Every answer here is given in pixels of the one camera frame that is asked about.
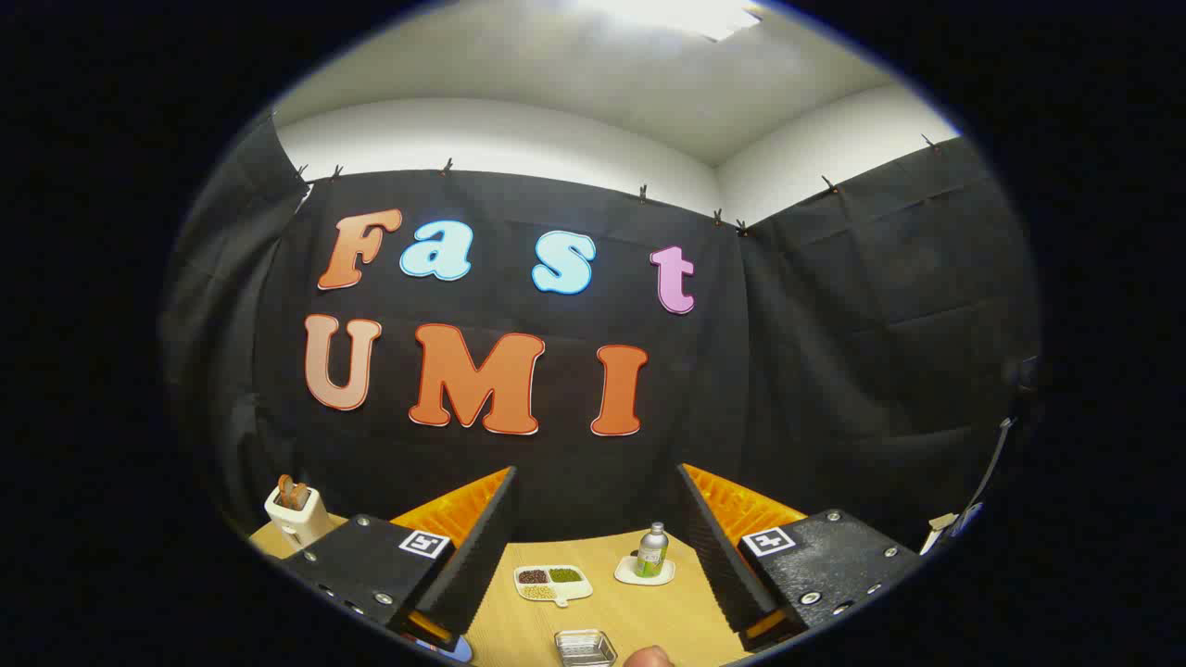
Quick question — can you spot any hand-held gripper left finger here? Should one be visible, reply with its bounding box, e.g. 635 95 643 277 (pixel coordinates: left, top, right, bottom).
276 466 520 652

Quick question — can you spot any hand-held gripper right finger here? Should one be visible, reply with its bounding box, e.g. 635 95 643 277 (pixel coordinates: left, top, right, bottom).
676 462 929 652

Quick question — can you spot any green label metal bottle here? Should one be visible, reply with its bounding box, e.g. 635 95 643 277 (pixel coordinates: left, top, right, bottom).
636 522 670 579

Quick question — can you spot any white divided dish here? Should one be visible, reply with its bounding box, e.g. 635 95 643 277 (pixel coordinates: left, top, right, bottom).
514 564 594 609

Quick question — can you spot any small white tray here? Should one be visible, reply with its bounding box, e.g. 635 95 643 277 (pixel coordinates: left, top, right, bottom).
613 554 676 586

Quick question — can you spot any blue plate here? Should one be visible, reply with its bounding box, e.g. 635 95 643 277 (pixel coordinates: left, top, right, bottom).
408 635 473 663

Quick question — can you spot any white toaster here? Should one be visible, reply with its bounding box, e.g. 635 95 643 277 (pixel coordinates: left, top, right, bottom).
264 485 336 553

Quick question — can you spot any row of cloth clips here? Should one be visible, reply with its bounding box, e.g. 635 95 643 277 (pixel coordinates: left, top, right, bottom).
295 134 939 234

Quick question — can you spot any ceiling light panel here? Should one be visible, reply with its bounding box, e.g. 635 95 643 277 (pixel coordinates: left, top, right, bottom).
584 0 765 43

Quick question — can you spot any metal wire basket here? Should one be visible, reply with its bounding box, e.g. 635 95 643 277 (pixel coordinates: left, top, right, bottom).
554 630 619 667

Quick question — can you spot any grey cable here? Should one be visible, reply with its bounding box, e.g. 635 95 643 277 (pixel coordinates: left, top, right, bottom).
959 417 1018 529

